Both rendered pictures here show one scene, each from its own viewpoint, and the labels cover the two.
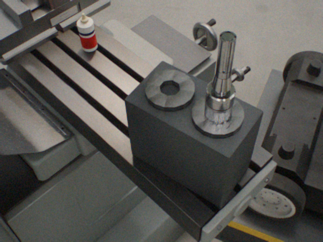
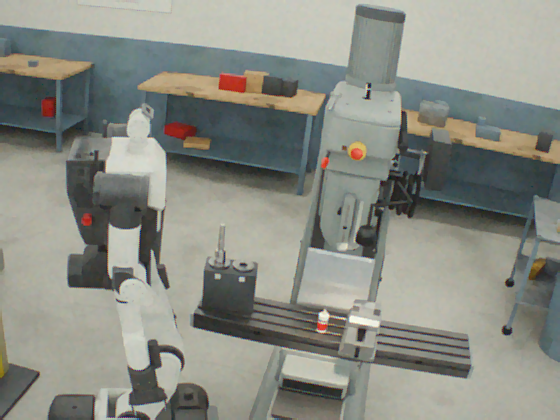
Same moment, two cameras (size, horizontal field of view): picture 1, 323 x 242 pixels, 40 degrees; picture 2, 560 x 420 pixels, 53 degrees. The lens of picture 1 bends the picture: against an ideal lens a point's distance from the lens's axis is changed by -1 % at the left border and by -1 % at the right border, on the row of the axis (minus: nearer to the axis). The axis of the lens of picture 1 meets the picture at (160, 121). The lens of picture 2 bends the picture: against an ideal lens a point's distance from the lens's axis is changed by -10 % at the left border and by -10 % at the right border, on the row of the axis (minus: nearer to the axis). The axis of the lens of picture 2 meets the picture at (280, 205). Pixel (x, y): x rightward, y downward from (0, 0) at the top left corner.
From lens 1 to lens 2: 277 cm
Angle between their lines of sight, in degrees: 95
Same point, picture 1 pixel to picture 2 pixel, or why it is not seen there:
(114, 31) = (335, 376)
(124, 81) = (285, 321)
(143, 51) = (305, 371)
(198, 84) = (234, 271)
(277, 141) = (196, 401)
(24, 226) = not seen: hidden behind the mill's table
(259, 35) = not seen: outside the picture
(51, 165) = not seen: hidden behind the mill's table
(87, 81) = (303, 316)
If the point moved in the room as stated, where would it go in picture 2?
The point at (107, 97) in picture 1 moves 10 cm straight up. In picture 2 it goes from (286, 313) to (289, 294)
